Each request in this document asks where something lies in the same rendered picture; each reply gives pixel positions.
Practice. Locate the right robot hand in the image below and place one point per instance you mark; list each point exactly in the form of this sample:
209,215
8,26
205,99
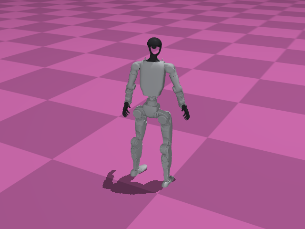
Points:
184,107

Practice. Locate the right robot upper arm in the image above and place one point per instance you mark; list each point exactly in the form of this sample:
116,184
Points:
170,68

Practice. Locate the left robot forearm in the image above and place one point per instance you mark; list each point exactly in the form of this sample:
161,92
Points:
128,96

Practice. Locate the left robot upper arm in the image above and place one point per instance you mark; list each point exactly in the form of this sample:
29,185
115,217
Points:
133,75

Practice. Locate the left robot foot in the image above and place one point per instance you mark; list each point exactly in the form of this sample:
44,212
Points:
136,172

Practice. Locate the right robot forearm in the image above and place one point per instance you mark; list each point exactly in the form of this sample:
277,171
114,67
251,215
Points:
180,98

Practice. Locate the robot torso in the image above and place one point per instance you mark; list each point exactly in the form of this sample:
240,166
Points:
152,79

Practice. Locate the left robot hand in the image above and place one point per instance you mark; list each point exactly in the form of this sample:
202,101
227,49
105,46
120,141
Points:
125,109

